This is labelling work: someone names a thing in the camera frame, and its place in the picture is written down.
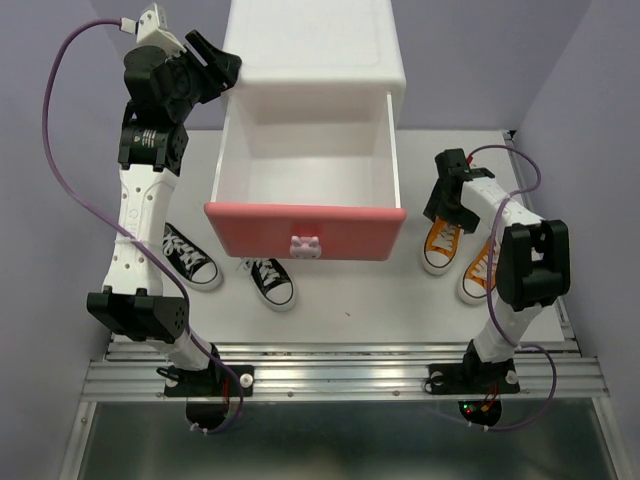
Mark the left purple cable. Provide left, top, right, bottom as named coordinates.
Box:
left=42, top=18, right=246, bottom=436

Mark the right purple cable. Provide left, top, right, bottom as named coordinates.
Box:
left=432, top=144, right=557, bottom=433

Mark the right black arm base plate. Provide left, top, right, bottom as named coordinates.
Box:
left=423, top=361, right=520, bottom=396

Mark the right black canvas sneaker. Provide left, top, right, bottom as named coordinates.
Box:
left=240, top=258, right=297, bottom=312

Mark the orange canvas sneaker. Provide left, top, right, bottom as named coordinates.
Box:
left=457, top=238, right=500, bottom=305
left=421, top=217, right=461, bottom=276

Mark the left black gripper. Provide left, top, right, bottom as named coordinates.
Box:
left=170, top=32, right=246, bottom=121

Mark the black canvas sneaker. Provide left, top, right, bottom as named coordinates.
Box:
left=162, top=222, right=223, bottom=292
left=240, top=258, right=297, bottom=312

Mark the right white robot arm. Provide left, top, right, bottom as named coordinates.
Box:
left=423, top=149, right=571, bottom=395

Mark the white shoe cabinet body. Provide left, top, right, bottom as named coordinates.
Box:
left=219, top=1, right=406, bottom=166

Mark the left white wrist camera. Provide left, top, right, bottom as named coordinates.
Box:
left=119, top=3, right=186, bottom=57

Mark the left black canvas sneaker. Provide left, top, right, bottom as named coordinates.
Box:
left=162, top=222, right=223, bottom=292

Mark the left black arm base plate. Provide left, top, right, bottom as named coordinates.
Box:
left=156, top=365, right=240, bottom=398

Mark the aluminium mounting rail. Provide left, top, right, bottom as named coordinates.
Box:
left=81, top=337, right=609, bottom=403

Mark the purple cable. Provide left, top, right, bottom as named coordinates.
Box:
left=432, top=144, right=557, bottom=433
left=42, top=18, right=246, bottom=436

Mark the dark pink drawer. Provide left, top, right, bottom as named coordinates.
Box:
left=204, top=94, right=407, bottom=261

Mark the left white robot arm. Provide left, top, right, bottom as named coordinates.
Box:
left=87, top=30, right=241, bottom=394

